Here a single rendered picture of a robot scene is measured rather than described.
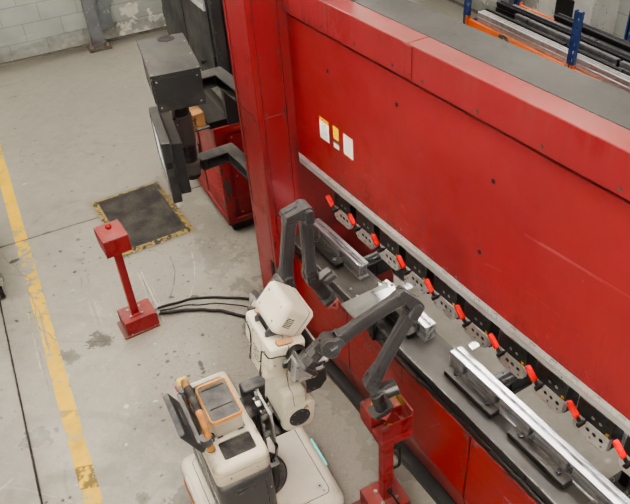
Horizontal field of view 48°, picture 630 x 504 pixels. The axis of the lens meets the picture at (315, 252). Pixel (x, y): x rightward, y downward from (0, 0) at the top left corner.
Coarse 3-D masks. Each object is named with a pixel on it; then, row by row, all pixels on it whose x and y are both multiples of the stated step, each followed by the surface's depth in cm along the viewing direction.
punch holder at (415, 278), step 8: (408, 256) 313; (408, 264) 315; (416, 264) 308; (416, 272) 311; (424, 272) 305; (432, 272) 306; (408, 280) 320; (416, 280) 314; (432, 280) 310; (416, 288) 316; (424, 288) 310
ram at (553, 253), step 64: (320, 64) 318; (384, 128) 290; (448, 128) 253; (384, 192) 310; (448, 192) 267; (512, 192) 235; (576, 192) 210; (448, 256) 284; (512, 256) 248; (576, 256) 220; (512, 320) 262; (576, 320) 231
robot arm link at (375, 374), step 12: (408, 312) 285; (420, 312) 280; (396, 324) 287; (408, 324) 284; (396, 336) 285; (384, 348) 288; (396, 348) 287; (384, 360) 288; (372, 372) 289; (384, 372) 289
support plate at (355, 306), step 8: (376, 288) 345; (384, 288) 344; (360, 296) 341; (368, 296) 341; (344, 304) 337; (352, 304) 337; (360, 304) 336; (368, 304) 336; (352, 312) 332; (360, 312) 332
